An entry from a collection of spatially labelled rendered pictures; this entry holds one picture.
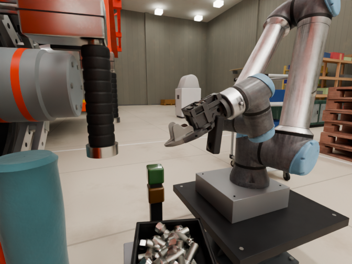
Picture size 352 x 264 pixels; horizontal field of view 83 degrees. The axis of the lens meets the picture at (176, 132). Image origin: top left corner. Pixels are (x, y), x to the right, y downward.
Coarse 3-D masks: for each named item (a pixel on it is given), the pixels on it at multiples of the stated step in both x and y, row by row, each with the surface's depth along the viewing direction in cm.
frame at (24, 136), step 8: (16, 16) 49; (0, 24) 50; (8, 24) 52; (16, 24) 50; (8, 32) 52; (8, 40) 53; (16, 40) 56; (24, 40) 54; (32, 40) 57; (32, 48) 56; (24, 128) 59; (32, 128) 60; (40, 128) 60; (48, 128) 64; (24, 136) 57; (40, 136) 58; (16, 144) 56; (24, 144) 57; (32, 144) 57; (40, 144) 58
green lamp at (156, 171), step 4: (148, 164) 50; (152, 164) 50; (156, 164) 50; (160, 164) 50; (148, 168) 48; (152, 168) 47; (156, 168) 47; (160, 168) 48; (148, 172) 47; (152, 172) 47; (156, 172) 47; (160, 172) 47; (148, 176) 47; (152, 176) 47; (156, 176) 47; (160, 176) 48; (148, 180) 47; (152, 180) 47; (156, 180) 48; (160, 180) 48
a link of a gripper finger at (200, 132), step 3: (198, 129) 56; (201, 129) 55; (204, 129) 55; (195, 132) 55; (198, 132) 54; (201, 132) 54; (204, 132) 55; (207, 132) 55; (189, 135) 55; (192, 135) 55; (195, 135) 55; (198, 135) 54; (201, 135) 55; (183, 138) 55; (186, 138) 55; (189, 138) 55; (192, 138) 54; (195, 138) 54; (186, 141) 55; (189, 141) 55
